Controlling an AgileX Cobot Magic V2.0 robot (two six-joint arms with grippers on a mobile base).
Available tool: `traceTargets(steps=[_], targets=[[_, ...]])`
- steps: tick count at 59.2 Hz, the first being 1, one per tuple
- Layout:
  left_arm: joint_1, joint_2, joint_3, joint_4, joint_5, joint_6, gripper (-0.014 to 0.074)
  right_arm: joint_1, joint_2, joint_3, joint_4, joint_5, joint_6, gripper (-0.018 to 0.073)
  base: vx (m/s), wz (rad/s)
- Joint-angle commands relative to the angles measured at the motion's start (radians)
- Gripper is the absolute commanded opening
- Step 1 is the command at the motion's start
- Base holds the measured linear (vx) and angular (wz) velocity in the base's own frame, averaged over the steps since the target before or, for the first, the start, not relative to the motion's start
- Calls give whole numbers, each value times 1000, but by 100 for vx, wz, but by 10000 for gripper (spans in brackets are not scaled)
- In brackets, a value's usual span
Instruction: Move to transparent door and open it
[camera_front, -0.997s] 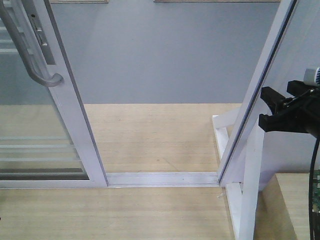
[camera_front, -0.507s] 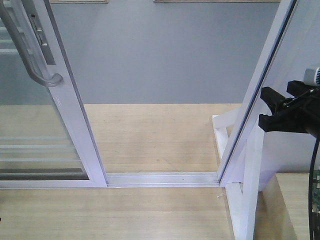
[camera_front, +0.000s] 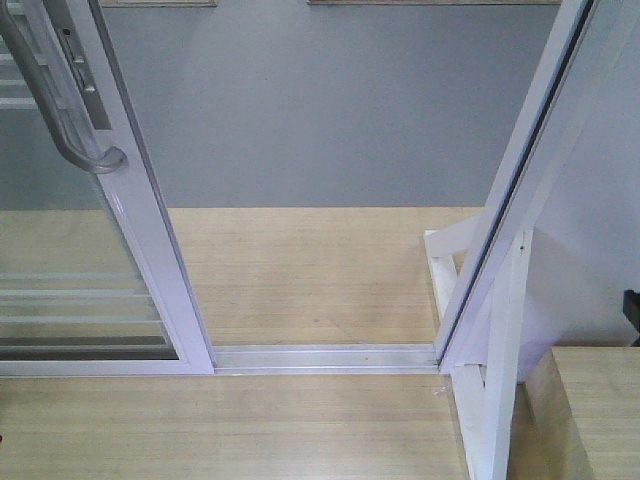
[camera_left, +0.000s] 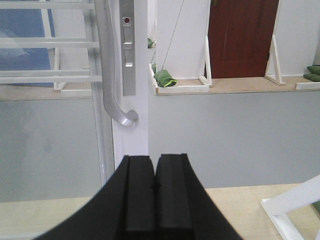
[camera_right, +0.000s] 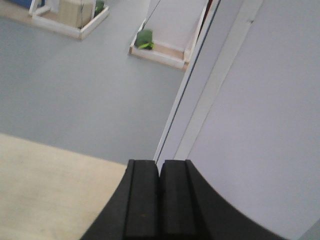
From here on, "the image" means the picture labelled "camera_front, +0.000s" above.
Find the white door frame jamb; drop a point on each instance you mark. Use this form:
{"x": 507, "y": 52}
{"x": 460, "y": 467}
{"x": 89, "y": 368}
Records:
{"x": 515, "y": 181}

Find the white support bracket post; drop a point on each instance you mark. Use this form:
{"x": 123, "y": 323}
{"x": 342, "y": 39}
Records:
{"x": 484, "y": 370}

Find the aluminium door floor track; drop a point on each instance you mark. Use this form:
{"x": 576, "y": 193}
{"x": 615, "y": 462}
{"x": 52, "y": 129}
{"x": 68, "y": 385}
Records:
{"x": 341, "y": 359}

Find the white framed sliding glass door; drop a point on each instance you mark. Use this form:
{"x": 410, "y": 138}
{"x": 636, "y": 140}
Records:
{"x": 92, "y": 279}

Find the light wooden box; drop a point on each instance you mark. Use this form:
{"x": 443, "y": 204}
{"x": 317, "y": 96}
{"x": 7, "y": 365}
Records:
{"x": 585, "y": 405}

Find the black robot part right edge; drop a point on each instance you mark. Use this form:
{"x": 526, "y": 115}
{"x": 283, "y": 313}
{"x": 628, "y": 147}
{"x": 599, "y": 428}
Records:
{"x": 631, "y": 308}

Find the silver door handle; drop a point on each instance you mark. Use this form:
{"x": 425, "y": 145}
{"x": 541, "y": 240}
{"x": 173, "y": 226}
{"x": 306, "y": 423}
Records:
{"x": 112, "y": 159}

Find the light wooden base platform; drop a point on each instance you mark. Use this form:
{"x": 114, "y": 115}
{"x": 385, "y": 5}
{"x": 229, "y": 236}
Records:
{"x": 264, "y": 276}

